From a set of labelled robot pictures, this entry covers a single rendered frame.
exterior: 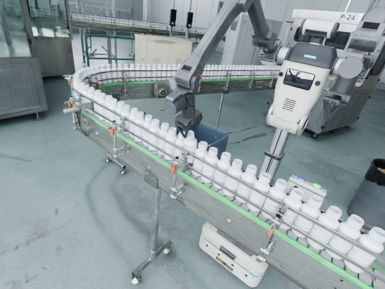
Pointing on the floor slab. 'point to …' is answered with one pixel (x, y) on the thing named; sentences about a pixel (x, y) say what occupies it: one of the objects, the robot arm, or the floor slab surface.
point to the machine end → (315, 121)
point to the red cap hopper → (86, 29)
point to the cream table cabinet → (161, 50)
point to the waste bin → (370, 197)
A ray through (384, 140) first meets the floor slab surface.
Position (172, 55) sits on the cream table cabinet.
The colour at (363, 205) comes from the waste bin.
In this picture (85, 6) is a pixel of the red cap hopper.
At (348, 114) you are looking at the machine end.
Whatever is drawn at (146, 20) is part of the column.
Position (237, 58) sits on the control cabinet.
